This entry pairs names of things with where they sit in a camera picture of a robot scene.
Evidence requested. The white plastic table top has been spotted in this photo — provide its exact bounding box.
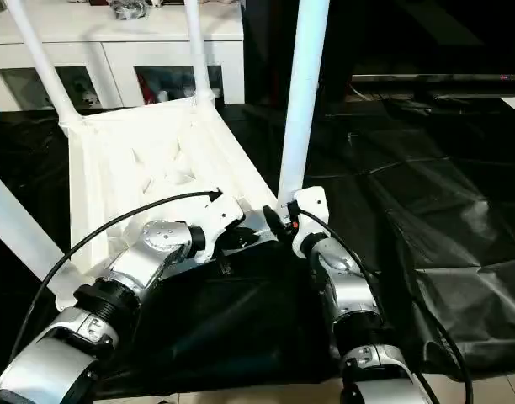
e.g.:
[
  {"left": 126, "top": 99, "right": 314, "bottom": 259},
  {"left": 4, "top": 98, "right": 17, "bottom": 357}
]
[{"left": 54, "top": 94, "right": 280, "bottom": 311}]

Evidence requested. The white plastic table leg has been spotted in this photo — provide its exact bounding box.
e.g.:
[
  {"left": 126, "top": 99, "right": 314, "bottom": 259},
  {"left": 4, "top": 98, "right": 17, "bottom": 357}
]
[
  {"left": 183, "top": 0, "right": 217, "bottom": 107},
  {"left": 275, "top": 0, "right": 332, "bottom": 212},
  {"left": 0, "top": 165, "right": 66, "bottom": 292},
  {"left": 3, "top": 0, "right": 85, "bottom": 128}
]

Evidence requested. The clear glass trinket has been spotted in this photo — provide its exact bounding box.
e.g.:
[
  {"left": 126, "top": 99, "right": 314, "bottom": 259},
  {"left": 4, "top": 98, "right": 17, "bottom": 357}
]
[{"left": 109, "top": 0, "right": 152, "bottom": 22}]

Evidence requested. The white cabinet with glass doors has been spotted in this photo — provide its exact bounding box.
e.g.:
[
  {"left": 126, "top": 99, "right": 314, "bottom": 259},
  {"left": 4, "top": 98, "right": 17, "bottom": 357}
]
[{"left": 0, "top": 0, "right": 247, "bottom": 114}]

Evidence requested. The black mat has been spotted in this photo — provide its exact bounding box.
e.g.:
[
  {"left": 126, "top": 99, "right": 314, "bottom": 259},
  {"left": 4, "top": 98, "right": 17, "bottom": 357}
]
[{"left": 0, "top": 100, "right": 515, "bottom": 399}]

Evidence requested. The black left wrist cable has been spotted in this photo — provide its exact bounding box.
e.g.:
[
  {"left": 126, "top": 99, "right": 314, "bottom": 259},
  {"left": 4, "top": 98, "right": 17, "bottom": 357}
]
[{"left": 6, "top": 187, "right": 225, "bottom": 359}]

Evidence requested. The red object behind glass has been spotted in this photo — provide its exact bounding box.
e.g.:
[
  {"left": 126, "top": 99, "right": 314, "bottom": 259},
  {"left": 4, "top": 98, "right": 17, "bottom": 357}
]
[{"left": 139, "top": 75, "right": 157, "bottom": 105}]

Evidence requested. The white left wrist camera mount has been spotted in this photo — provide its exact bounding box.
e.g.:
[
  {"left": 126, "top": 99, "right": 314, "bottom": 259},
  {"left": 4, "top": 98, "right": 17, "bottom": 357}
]
[{"left": 195, "top": 190, "right": 247, "bottom": 265}]

